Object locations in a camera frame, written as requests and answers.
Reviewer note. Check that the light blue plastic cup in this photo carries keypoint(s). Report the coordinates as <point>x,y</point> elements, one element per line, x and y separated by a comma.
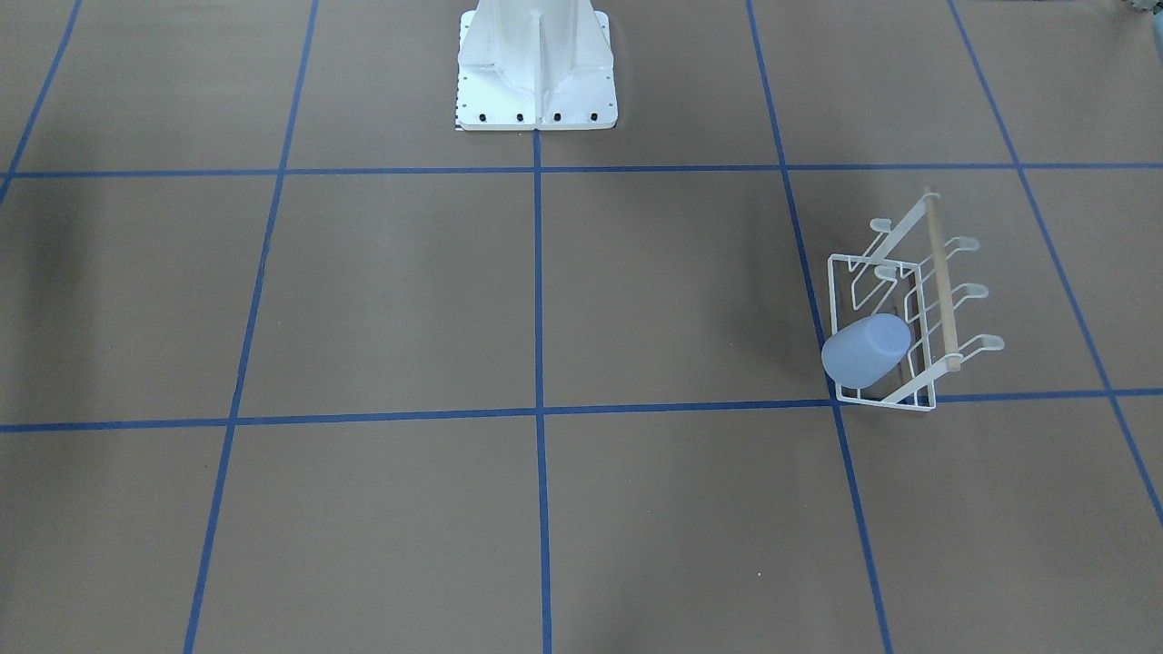
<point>867,350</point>

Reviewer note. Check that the white camera pole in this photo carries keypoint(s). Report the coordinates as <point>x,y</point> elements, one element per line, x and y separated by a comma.
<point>535,65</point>

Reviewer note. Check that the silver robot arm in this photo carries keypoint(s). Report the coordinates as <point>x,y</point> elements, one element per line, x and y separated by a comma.
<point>1156,29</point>

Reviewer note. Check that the white wire cup holder rack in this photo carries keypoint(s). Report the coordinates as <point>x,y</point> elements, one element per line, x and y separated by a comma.
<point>904,271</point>

